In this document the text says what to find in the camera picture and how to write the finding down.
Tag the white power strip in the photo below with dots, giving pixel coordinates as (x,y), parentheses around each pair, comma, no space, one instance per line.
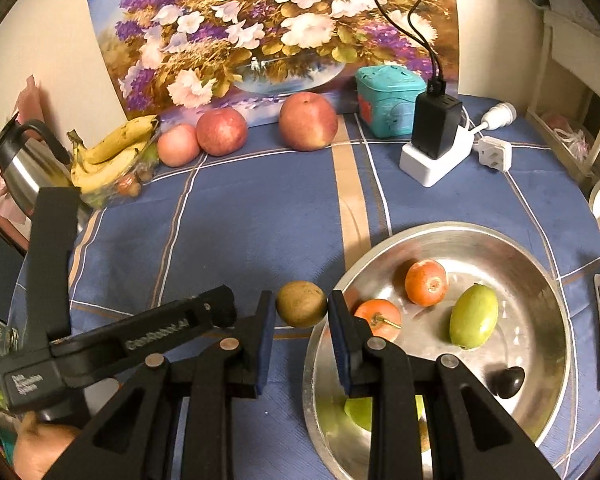
(428,171)

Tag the black power adapter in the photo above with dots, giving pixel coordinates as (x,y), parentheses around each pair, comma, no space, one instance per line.
(436,119)

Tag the white socket connector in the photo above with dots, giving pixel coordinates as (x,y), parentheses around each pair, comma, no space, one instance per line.
(499,116)

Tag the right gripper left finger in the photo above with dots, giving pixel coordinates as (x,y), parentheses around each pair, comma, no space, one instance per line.
(176,418)

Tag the person's left hand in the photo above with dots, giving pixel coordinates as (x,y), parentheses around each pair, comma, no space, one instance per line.
(38,446)

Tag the red apple right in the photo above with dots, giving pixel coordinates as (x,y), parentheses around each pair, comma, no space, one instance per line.
(307,122)

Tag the orange mandarin front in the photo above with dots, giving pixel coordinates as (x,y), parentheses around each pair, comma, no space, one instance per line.
(383,317)

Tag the red apple middle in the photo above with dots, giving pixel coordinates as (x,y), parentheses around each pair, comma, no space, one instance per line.
(221,131)

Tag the yellow banana bunch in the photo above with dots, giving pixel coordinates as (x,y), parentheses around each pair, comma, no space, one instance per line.
(140,129)

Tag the clear plastic fruit tray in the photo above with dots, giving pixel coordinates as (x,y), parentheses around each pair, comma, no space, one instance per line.
(123,177)

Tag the green mango in bowl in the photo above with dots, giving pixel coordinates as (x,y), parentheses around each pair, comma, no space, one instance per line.
(474,317)

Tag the blue plaid tablecloth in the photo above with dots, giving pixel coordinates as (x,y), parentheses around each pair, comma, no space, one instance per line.
(266,216)

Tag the brown kiwi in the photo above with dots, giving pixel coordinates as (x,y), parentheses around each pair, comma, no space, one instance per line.
(301,304)

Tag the white plug adapter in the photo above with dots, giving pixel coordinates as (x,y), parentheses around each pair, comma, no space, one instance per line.
(494,153)

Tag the steel kettle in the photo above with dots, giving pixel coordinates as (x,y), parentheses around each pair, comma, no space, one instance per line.
(31,158)

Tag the pale red apple left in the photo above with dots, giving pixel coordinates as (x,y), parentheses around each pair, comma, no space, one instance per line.
(178,146)

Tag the flower painting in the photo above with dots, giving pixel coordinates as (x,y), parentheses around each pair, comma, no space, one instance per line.
(181,57)

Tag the dark plum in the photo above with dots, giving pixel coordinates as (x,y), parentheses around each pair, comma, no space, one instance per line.
(507,382)

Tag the green mango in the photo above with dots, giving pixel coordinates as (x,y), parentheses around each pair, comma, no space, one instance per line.
(474,317)
(360,411)

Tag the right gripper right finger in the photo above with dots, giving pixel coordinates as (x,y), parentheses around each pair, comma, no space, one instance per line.
(471,435)

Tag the steel bowl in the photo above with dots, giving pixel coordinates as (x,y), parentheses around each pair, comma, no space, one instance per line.
(501,316)

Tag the teal tin box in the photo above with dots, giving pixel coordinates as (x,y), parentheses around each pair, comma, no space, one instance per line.
(386,99)

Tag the orange mandarin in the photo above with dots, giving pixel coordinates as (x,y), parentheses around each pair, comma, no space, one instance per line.
(426,283)
(383,317)

